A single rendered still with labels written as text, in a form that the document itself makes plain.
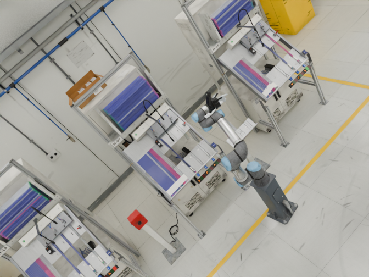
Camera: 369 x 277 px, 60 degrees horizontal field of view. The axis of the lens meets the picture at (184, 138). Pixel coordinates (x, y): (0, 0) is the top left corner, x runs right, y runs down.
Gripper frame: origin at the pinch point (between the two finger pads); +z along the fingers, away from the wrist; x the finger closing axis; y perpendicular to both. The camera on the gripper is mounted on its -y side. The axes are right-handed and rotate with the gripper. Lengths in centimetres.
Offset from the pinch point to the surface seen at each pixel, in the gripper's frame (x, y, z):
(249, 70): -53, 21, 69
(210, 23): -63, -43, 58
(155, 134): -69, 17, -53
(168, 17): -211, -58, 92
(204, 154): -43, 58, -29
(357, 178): 45, 139, 61
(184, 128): -64, 30, -26
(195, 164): -44, 60, -43
